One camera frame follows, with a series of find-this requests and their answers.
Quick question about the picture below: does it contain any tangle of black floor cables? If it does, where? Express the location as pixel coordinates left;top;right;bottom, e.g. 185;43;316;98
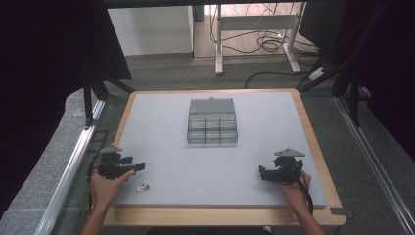
208;3;322;90

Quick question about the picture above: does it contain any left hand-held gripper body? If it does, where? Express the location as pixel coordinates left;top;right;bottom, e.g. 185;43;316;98
97;144;133;180

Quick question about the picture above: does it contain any white power strip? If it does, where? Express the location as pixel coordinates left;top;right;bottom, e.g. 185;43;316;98
307;66;328;82

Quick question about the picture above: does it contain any clear plastic compartment box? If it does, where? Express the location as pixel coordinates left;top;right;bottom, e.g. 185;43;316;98
186;96;239;146

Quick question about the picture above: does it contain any black metal stand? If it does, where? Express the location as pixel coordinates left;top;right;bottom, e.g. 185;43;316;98
295;3;390;129
81;63;136;129

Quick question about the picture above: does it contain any person's right hand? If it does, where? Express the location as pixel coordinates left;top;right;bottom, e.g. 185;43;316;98
273;170;312;212

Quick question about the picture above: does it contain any right hand-held gripper cable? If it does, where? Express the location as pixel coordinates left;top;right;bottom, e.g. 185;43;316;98
281;164;315;217

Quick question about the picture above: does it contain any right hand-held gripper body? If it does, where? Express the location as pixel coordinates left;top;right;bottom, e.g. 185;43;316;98
273;147;306;184

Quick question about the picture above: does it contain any white metal desk frame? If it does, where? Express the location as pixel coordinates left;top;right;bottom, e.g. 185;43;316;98
213;2;303;76

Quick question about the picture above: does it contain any grey table mat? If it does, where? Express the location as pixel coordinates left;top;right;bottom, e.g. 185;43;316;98
112;91;329;209

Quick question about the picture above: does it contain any aluminium rail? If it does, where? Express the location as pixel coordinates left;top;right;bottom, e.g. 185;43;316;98
33;98;107;235
333;95;415;235

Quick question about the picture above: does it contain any white cabinet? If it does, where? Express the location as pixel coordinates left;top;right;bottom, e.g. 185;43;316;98
107;5;195;57

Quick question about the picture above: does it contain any person's left hand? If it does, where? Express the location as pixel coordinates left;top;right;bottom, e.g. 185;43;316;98
89;168;137;211

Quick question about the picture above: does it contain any black curtain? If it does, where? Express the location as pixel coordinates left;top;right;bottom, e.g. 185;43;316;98
298;0;415;163
0;0;133;218

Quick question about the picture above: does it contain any wooden table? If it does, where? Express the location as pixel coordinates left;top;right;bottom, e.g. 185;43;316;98
103;87;347;227

